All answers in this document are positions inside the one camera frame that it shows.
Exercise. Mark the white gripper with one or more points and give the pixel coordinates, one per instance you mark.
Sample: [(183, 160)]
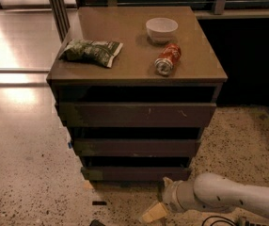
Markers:
[(171, 195)]

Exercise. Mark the brown drawer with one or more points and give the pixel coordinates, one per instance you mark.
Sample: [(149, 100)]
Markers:
[(139, 174), (136, 147), (83, 114)]

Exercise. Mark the green chip bag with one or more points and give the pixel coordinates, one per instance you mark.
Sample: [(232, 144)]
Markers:
[(101, 52)]

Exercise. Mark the dark object bottom edge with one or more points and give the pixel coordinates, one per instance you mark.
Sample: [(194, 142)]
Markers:
[(95, 222)]

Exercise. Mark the red soda can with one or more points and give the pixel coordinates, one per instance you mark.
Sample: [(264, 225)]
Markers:
[(166, 61)]

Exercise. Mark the black floor tape strip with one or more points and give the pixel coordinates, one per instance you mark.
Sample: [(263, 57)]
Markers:
[(98, 203)]

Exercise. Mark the white ceramic bowl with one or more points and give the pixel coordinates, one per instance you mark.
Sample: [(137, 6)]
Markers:
[(161, 30)]

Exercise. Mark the brown wooden drawer cabinet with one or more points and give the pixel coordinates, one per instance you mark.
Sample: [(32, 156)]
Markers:
[(197, 78)]

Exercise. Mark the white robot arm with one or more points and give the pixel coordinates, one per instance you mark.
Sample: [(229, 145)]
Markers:
[(209, 192)]

